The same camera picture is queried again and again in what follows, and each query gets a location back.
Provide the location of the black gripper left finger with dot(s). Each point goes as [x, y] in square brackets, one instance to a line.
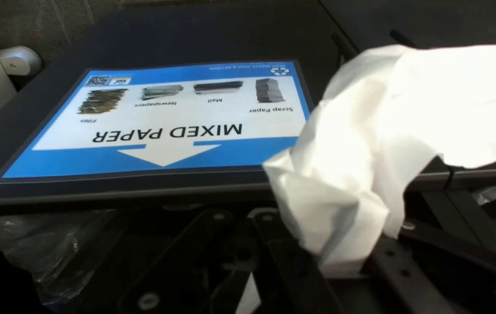
[283, 268]

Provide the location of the white round door stop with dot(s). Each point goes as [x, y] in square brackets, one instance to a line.
[20, 60]

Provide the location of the blue mixed paper sign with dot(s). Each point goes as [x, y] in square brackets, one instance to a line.
[161, 123]

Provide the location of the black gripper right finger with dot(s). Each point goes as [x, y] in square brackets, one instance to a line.
[434, 280]

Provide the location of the white paper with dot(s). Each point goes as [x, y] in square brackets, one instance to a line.
[376, 140]

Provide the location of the bin with black liner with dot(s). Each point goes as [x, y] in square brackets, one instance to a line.
[49, 250]

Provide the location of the black bin door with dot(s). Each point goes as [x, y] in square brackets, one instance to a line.
[144, 36]
[434, 20]

